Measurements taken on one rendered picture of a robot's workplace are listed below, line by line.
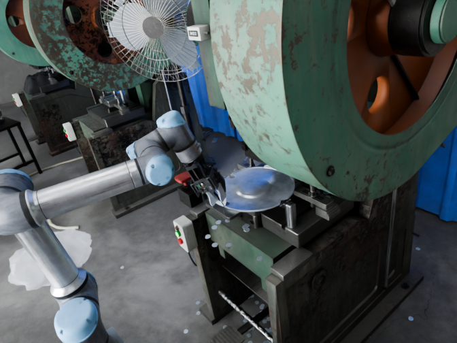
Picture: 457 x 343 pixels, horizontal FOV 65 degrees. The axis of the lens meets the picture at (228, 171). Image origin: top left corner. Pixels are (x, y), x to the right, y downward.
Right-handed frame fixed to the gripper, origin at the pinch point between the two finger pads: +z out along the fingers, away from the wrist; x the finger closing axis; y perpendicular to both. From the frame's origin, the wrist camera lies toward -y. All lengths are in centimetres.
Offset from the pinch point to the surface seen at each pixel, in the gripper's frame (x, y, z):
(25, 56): -185, -225, -90
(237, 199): 3.9, -2.4, 2.7
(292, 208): 21.5, 5.2, 8.7
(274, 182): 16.3, -11.6, 7.0
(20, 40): -183, -232, -104
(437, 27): 66, 24, -33
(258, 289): -8.9, -4.9, 48.2
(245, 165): 4.3, -31.8, 5.7
